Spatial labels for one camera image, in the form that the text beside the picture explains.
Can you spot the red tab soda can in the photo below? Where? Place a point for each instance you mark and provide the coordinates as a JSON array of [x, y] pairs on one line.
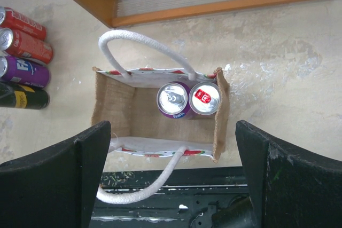
[[204, 98]]

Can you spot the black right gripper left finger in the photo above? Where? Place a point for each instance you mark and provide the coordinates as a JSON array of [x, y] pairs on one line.
[[55, 186]]

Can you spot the red cola can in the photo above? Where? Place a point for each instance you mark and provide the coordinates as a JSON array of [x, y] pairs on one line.
[[12, 19], [19, 44]]

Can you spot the watermelon print canvas bag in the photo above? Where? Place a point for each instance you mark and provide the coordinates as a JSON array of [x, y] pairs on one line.
[[127, 99]]

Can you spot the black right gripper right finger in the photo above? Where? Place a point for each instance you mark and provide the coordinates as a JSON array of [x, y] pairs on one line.
[[289, 186]]

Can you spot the purple fanta can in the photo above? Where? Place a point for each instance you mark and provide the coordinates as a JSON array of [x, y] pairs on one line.
[[172, 100], [24, 72]]

